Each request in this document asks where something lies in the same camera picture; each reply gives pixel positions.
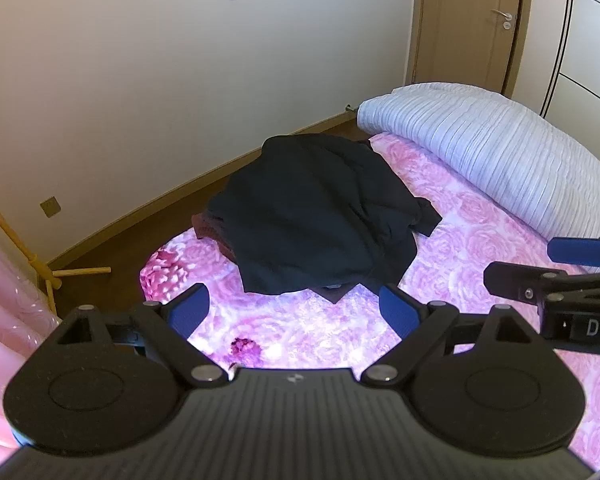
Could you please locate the yellow wooden rack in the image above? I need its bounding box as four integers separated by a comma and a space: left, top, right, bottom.
0, 187, 112, 316

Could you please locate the pink curtain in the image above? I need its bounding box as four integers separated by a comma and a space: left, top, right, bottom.
0, 220, 61, 456

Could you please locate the white striped quilt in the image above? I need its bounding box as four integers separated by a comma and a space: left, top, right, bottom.
356, 81, 600, 241

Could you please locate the white wardrobe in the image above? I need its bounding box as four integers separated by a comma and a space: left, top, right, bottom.
510, 0, 600, 126

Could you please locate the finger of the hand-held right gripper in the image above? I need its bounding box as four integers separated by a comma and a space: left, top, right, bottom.
547, 235, 600, 268
483, 261, 581, 306

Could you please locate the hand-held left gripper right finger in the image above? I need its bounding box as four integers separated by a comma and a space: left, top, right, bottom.
362, 284, 543, 388

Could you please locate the metal door handle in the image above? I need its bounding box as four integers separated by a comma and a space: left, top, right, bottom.
490, 7, 518, 31

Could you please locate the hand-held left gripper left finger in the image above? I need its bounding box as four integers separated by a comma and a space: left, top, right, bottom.
55, 282, 231, 388

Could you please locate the black zip jacket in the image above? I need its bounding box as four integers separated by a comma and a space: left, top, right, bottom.
202, 133, 443, 297

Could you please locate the wooden door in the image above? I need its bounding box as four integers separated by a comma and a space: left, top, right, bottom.
410, 0, 533, 96

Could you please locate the pink floral blanket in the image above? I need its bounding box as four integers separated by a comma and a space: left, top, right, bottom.
139, 130, 600, 466

